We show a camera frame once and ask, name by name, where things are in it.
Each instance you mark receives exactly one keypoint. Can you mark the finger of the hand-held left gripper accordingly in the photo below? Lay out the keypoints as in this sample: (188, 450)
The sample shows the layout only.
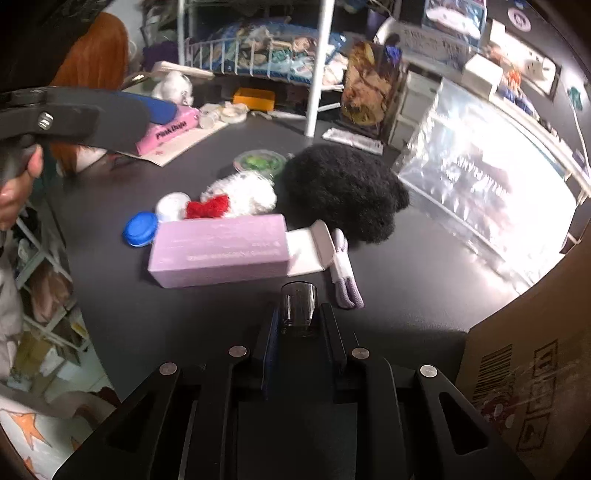
(92, 124)
(157, 110)

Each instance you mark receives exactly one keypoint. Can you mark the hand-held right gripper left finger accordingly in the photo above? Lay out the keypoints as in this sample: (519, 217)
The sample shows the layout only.
(273, 355)

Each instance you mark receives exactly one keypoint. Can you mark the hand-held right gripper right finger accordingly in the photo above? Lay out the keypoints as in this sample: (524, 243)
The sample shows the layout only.
(333, 337)

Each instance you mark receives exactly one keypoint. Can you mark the small clear glass cup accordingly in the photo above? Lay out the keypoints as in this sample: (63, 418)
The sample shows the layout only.
(299, 309)

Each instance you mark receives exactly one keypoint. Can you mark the blue round cap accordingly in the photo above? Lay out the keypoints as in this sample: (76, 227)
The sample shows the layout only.
(141, 229)

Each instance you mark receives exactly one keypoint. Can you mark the person's left hand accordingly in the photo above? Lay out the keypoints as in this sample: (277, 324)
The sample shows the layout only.
(16, 194)

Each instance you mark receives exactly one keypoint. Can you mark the pink printed box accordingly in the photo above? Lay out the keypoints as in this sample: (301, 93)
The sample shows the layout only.
(171, 130)

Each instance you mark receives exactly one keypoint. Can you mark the small white plush toy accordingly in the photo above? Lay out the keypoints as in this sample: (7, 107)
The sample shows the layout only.
(174, 86)

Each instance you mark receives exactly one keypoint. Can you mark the white paper sheet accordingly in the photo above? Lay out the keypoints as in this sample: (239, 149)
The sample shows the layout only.
(187, 144)

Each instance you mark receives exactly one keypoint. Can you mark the beige wooden board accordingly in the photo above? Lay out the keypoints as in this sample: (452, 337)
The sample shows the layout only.
(181, 70)

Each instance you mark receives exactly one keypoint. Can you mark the small white container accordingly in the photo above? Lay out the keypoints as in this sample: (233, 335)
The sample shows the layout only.
(208, 117)

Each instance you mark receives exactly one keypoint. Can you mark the purple fluffy cloth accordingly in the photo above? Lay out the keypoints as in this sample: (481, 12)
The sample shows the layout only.
(159, 53)

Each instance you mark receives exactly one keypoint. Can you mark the purple lace bundle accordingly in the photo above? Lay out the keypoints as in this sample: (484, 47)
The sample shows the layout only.
(345, 277)

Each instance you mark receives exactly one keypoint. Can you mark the orange wig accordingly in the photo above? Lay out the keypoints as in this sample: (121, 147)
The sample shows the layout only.
(97, 60)

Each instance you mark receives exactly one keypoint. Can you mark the white tape roll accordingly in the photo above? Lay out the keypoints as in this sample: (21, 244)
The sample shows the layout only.
(234, 112)

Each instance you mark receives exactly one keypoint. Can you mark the white round container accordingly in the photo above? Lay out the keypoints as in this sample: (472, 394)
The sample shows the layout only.
(173, 206)

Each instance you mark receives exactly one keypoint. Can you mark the orange box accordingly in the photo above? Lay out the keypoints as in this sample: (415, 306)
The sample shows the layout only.
(254, 98)

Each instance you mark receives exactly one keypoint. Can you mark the purple rectangular box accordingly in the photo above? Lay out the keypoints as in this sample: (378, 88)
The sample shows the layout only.
(221, 256)

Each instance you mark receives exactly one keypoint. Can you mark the green jelly cup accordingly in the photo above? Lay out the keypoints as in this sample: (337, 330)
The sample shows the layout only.
(259, 162)

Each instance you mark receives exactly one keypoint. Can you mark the white plush with red bow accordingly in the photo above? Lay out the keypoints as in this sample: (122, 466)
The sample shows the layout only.
(240, 194)

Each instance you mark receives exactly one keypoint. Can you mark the white plastic spoon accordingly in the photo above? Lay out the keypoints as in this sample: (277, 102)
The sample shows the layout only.
(277, 114)

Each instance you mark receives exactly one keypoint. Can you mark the white shelf rack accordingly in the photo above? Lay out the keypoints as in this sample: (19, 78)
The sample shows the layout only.
(46, 277)

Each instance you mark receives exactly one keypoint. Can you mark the blue printed box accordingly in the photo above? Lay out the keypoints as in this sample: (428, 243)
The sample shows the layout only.
(277, 50)

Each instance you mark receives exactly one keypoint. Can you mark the black fluffy plush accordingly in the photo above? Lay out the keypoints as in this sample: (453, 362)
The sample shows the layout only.
(341, 194)

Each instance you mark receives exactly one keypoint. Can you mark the grey star printed clothing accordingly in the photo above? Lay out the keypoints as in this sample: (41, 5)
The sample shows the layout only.
(7, 304)

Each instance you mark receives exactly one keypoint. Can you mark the white flat packet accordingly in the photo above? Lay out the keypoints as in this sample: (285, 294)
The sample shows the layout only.
(353, 141)

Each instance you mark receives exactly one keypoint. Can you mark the brown cardboard box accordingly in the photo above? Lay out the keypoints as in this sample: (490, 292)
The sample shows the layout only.
(531, 383)

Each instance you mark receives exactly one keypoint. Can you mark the holographic card display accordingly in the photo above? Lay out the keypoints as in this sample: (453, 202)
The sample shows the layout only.
(369, 87)

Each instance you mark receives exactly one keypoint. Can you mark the clear plastic bag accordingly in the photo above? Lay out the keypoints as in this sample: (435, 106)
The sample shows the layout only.
(485, 184)

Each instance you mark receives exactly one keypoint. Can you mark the white drawer unit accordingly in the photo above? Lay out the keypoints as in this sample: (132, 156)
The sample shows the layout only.
(415, 106)

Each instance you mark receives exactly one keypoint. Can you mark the white cloth with orange stars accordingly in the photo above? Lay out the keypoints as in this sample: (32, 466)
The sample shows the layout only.
(27, 429)

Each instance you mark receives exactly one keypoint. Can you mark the white sign card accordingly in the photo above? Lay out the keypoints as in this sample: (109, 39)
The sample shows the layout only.
(429, 44)

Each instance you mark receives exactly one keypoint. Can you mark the small white box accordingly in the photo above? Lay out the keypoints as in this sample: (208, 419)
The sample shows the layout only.
(482, 76)

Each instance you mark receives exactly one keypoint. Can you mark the blue printed poster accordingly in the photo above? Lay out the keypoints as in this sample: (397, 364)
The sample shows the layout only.
(455, 16)

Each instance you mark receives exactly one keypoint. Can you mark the white power outlet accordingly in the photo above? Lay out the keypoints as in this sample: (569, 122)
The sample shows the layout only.
(540, 69)

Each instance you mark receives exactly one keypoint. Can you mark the grey metal bracket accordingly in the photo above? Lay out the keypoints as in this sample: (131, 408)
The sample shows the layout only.
(134, 79)

